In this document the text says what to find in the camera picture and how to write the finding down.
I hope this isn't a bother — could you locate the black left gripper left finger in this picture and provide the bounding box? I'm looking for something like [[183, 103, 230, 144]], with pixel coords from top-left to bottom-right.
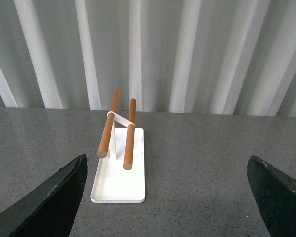
[[0, 154, 88, 237]]

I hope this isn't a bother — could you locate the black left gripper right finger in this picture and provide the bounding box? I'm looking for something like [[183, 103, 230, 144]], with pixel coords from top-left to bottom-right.
[[247, 156, 296, 237]]

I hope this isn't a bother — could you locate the white rack with wooden bars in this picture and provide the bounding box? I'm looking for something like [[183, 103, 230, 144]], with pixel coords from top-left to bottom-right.
[[90, 89, 145, 203]]

